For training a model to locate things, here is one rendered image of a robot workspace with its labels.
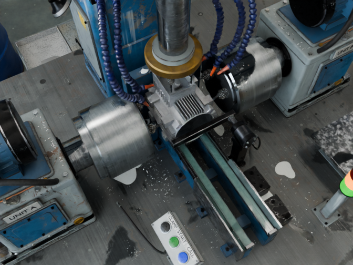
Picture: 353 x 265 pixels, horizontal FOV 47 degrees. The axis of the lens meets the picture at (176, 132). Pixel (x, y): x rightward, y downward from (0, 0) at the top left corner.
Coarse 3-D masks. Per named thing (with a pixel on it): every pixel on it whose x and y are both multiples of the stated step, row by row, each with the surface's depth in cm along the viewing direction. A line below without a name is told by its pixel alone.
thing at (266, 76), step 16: (224, 48) 141; (256, 48) 139; (272, 48) 148; (208, 64) 145; (224, 64) 135; (240, 64) 136; (256, 64) 137; (272, 64) 138; (208, 80) 152; (224, 80) 139; (240, 80) 135; (256, 80) 137; (272, 80) 140; (224, 96) 140; (240, 96) 136; (256, 96) 140; (272, 96) 148; (224, 112) 152; (240, 112) 143
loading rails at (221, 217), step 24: (168, 144) 153; (216, 144) 146; (192, 168) 142; (216, 168) 147; (216, 192) 138; (240, 192) 138; (216, 216) 134; (240, 216) 141; (264, 216) 133; (240, 240) 129; (264, 240) 136
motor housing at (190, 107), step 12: (192, 96) 137; (204, 96) 141; (156, 108) 139; (168, 108) 137; (180, 108) 134; (192, 108) 134; (156, 120) 145; (180, 120) 134; (192, 120) 149; (204, 120) 146; (168, 132) 137; (180, 132) 147
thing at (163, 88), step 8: (160, 80) 138; (176, 80) 136; (184, 80) 138; (192, 80) 134; (160, 88) 136; (168, 88) 136; (176, 88) 136; (184, 88) 132; (192, 88) 134; (168, 96) 132; (176, 96) 133; (184, 96) 136; (168, 104) 135
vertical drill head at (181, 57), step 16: (160, 0) 102; (176, 0) 101; (160, 16) 107; (176, 16) 106; (160, 32) 113; (176, 32) 111; (144, 48) 124; (160, 48) 119; (176, 48) 116; (192, 48) 120; (160, 64) 120; (176, 64) 119; (192, 64) 120
